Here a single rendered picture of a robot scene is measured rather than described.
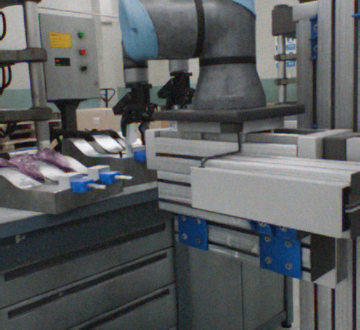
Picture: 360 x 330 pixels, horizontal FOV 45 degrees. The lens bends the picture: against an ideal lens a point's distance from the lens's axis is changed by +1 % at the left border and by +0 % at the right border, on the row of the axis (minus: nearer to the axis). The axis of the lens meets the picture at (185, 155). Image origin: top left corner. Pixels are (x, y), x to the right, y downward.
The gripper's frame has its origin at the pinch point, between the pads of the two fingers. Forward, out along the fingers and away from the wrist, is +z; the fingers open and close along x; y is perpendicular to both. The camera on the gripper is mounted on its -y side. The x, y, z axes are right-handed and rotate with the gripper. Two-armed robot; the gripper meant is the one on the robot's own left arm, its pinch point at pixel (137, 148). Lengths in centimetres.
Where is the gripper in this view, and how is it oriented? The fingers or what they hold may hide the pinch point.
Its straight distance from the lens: 136.0
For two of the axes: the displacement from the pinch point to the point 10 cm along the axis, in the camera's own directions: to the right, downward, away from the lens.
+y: 6.9, 0.7, -7.2
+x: 7.3, -1.3, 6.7
